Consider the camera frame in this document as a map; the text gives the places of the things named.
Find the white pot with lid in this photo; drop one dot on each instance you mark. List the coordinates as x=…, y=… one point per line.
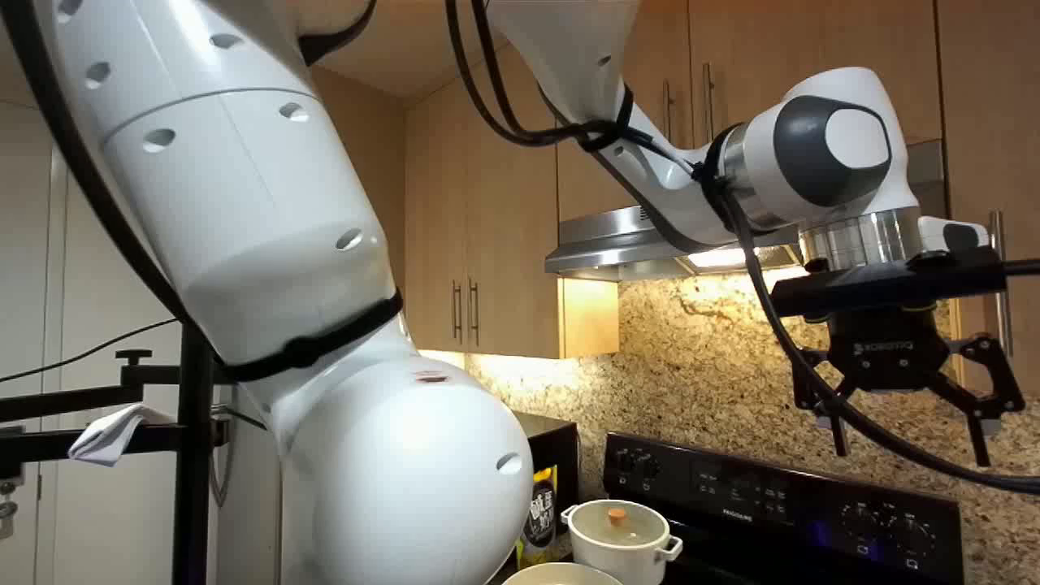
x=618, y=540

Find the black stove top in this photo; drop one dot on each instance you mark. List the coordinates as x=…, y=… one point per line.
x=758, y=509

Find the white round bowl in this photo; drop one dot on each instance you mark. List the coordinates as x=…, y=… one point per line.
x=564, y=575

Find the white closet door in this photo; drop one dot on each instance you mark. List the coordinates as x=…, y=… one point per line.
x=100, y=272

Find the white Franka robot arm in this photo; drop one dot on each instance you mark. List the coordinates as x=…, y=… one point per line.
x=272, y=217

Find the black camera stand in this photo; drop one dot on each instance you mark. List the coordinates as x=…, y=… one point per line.
x=194, y=489

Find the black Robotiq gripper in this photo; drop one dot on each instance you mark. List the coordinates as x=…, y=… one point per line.
x=888, y=354

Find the white crumpled paper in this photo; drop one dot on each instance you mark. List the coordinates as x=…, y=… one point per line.
x=109, y=434

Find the stainless steel stove hood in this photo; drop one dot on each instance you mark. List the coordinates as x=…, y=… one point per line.
x=606, y=244

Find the light wood cabinet door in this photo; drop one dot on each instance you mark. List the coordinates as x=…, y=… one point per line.
x=758, y=44
x=662, y=52

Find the black box appliance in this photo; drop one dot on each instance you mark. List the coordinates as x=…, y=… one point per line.
x=555, y=442

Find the tall light wood wall cabinet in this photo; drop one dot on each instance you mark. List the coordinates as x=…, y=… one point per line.
x=993, y=109

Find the yellow and black bag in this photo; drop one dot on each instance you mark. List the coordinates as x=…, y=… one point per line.
x=542, y=523

